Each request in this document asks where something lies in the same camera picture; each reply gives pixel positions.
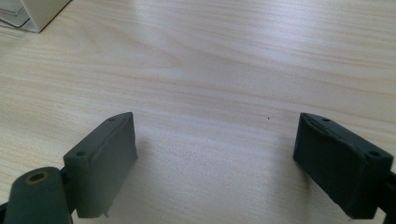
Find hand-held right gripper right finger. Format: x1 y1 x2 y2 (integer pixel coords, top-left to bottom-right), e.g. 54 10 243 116
292 112 394 220

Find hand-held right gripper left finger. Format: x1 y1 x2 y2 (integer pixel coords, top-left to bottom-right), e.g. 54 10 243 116
63 111 138 219

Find white box with clear lid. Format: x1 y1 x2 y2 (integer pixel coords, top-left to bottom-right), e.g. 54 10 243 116
0 0 72 34

